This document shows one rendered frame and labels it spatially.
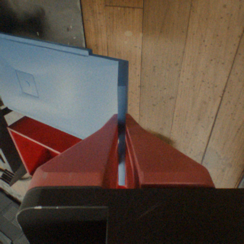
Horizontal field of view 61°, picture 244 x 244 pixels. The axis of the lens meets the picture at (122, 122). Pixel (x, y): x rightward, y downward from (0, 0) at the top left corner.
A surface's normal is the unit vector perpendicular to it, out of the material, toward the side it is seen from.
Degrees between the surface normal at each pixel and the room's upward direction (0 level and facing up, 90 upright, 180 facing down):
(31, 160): 90
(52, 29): 0
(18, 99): 2
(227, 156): 0
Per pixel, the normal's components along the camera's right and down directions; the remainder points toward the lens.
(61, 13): -0.51, 0.53
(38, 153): 0.86, 0.29
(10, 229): 0.04, -0.77
